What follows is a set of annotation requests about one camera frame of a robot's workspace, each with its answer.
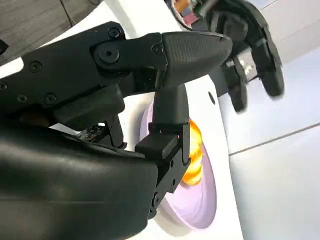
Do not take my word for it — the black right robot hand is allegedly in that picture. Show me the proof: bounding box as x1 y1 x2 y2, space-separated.
0 21 234 240

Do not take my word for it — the orange white toy bread roll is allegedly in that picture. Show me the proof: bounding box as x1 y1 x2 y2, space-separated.
181 118 205 186

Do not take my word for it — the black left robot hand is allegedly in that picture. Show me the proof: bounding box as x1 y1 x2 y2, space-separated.
203 0 286 113

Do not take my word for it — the lilac plate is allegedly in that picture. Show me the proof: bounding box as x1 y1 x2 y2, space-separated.
136 102 218 223

